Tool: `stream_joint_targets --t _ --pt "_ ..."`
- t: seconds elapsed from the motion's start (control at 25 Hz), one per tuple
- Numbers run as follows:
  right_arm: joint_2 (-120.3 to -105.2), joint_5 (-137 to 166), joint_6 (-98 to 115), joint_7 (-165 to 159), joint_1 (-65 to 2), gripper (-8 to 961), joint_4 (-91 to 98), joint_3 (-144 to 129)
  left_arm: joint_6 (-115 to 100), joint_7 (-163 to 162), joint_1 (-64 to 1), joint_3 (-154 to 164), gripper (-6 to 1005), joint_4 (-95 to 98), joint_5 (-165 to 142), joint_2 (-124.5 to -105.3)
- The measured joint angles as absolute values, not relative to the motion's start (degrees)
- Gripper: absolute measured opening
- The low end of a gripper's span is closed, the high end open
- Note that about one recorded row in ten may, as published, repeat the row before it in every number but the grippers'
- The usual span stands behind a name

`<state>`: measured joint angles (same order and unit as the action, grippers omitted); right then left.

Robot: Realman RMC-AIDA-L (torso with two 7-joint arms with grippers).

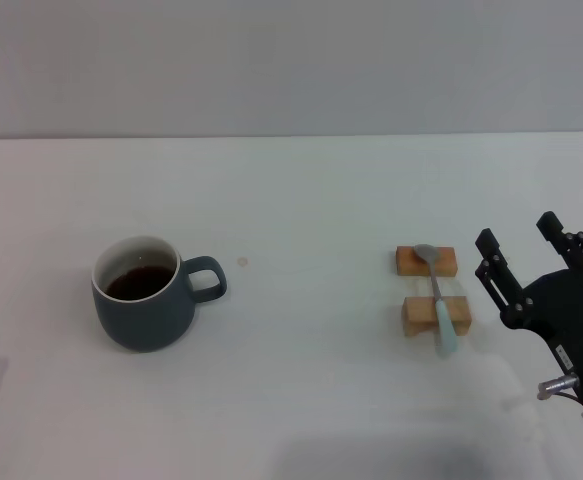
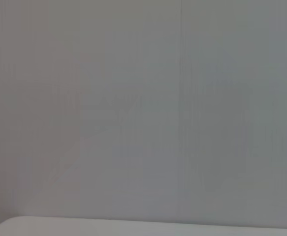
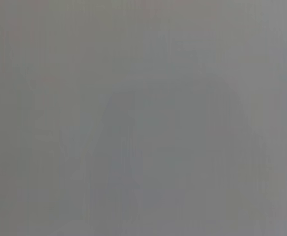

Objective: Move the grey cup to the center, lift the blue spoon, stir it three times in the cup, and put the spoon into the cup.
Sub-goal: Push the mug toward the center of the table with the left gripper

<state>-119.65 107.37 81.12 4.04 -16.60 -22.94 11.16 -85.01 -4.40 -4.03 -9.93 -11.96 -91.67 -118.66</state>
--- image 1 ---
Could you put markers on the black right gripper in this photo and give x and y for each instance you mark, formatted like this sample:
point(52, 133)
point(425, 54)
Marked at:
point(571, 310)

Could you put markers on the grey ceramic coffee cup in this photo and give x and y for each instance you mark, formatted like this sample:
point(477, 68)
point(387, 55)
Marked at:
point(141, 320)

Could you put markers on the wooden rest block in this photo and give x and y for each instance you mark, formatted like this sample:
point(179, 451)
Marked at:
point(418, 312)
point(408, 262)

